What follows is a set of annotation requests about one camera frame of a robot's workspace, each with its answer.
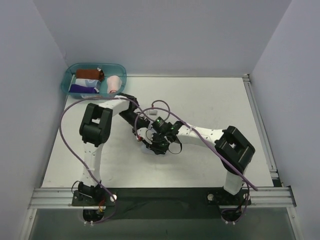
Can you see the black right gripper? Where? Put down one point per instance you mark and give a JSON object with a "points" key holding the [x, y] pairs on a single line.
{"points": [[160, 144]]}

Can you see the brown rolled towel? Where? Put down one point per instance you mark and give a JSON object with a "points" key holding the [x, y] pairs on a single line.
{"points": [[90, 74]]}

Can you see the white blue rolled towel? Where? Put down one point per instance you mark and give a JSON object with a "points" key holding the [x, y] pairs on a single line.
{"points": [[88, 83]]}

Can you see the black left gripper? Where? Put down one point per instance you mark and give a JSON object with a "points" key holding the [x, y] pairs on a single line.
{"points": [[134, 119]]}

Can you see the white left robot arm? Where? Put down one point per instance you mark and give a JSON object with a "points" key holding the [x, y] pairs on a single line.
{"points": [[95, 130]]}

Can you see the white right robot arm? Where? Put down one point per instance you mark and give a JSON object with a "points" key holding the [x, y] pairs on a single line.
{"points": [[230, 145]]}

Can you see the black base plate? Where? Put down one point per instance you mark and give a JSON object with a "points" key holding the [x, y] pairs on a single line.
{"points": [[187, 203]]}

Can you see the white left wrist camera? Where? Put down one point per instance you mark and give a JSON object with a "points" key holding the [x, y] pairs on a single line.
{"points": [[152, 112]]}

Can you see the teal plastic bin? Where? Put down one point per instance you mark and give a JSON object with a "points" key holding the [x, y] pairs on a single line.
{"points": [[109, 69]]}

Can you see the light blue towel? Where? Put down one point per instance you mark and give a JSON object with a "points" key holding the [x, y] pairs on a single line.
{"points": [[145, 148]]}

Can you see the pink striped towel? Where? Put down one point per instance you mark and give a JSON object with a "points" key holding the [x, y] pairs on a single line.
{"points": [[114, 83]]}

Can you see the purple rolled towel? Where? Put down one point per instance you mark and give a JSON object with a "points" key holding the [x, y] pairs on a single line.
{"points": [[74, 88]]}

